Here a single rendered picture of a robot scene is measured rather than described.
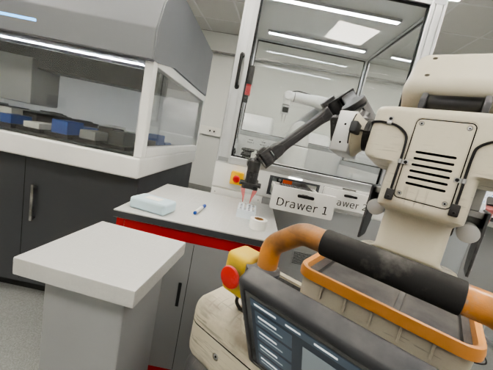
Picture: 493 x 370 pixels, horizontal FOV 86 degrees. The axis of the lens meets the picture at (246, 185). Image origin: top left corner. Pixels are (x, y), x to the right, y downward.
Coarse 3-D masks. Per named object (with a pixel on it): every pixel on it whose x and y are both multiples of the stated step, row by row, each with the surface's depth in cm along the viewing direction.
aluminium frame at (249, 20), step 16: (256, 0) 137; (400, 0) 135; (416, 0) 134; (432, 0) 134; (448, 0) 133; (256, 16) 138; (432, 16) 135; (240, 32) 140; (432, 32) 136; (240, 48) 141; (416, 48) 139; (432, 48) 137; (240, 80) 143; (240, 96) 145; (224, 112) 147; (240, 112) 148; (224, 128) 149; (224, 144) 149; (224, 160) 151; (240, 160) 150; (304, 176) 150; (320, 176) 150; (336, 176) 151
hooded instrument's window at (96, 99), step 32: (0, 32) 122; (0, 64) 124; (32, 64) 123; (64, 64) 123; (96, 64) 122; (128, 64) 122; (0, 96) 126; (32, 96) 126; (64, 96) 125; (96, 96) 125; (128, 96) 124; (160, 96) 142; (192, 96) 203; (0, 128) 129; (32, 128) 128; (64, 128) 128; (96, 128) 127; (128, 128) 126; (160, 128) 151; (192, 128) 223
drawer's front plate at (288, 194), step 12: (276, 192) 118; (288, 192) 118; (300, 192) 118; (312, 192) 118; (276, 204) 119; (288, 204) 119; (300, 204) 119; (312, 204) 119; (324, 204) 118; (312, 216) 119; (324, 216) 119
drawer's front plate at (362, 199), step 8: (328, 192) 150; (336, 192) 149; (344, 192) 149; (352, 192) 149; (344, 200) 150; (352, 200) 150; (360, 200) 150; (344, 208) 151; (352, 208) 151; (360, 208) 150
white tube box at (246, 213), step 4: (240, 204) 123; (244, 204) 125; (248, 204) 127; (240, 208) 116; (244, 208) 117; (248, 208) 119; (236, 212) 115; (240, 212) 115; (244, 212) 115; (248, 212) 115; (252, 212) 115; (236, 216) 116; (240, 216) 116; (244, 216) 116; (248, 216) 115
